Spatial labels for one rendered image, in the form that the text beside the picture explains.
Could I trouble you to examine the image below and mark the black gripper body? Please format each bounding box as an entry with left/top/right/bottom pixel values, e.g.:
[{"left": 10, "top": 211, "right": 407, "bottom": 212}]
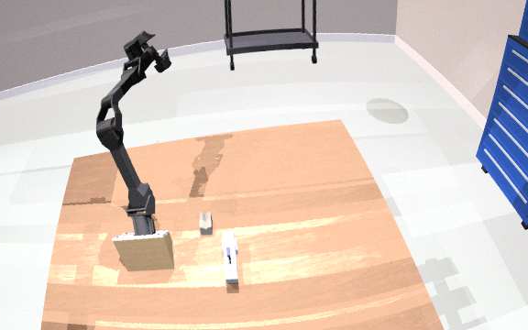
[{"left": 133, "top": 30, "right": 172, "bottom": 73}]

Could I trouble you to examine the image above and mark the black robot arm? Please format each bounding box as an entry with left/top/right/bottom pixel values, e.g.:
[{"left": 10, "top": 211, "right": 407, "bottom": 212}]
[{"left": 95, "top": 38, "right": 156, "bottom": 237}]

